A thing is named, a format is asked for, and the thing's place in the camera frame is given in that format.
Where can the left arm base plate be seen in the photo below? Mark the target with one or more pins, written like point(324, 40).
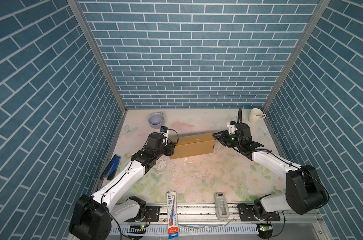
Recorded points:
point(152, 211)

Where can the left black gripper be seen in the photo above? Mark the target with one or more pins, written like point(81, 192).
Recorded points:
point(170, 148)

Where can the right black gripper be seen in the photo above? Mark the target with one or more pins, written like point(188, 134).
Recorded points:
point(222, 138)

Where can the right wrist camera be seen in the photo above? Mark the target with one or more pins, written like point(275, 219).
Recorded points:
point(232, 127)

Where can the grey white remote device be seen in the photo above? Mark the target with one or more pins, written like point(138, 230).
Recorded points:
point(222, 209)

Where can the aluminium front rail frame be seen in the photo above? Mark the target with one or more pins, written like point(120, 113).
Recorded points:
point(199, 222)

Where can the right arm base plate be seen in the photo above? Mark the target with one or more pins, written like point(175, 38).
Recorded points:
point(249, 213)

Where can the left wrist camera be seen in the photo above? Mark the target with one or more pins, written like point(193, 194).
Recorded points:
point(164, 131)

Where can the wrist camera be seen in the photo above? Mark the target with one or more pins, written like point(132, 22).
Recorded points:
point(232, 127)
point(164, 131)

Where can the blue stapler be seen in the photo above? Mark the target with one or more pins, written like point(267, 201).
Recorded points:
point(110, 171)

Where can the brown cardboard box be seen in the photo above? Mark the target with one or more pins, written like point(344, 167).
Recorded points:
point(194, 145)

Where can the white ceramic mug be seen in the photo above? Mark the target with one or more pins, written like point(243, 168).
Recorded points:
point(256, 115)

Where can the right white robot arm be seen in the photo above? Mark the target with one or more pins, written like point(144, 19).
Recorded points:
point(303, 191)

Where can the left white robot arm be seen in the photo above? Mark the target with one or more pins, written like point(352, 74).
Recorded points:
point(93, 215)

